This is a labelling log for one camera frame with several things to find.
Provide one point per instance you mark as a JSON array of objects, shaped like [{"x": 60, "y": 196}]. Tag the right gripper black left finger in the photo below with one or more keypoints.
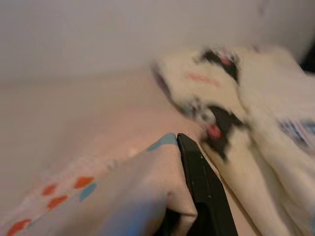
[{"x": 179, "y": 226}]

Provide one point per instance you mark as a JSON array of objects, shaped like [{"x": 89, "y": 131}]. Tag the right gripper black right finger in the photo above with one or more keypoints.
[{"x": 206, "y": 196}]

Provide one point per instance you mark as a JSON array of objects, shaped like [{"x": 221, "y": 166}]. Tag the pink patterned pillow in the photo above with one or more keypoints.
[{"x": 110, "y": 196}]

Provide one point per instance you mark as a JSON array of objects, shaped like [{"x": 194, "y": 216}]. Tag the cream cartoon print blanket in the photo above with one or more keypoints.
[{"x": 265, "y": 98}]

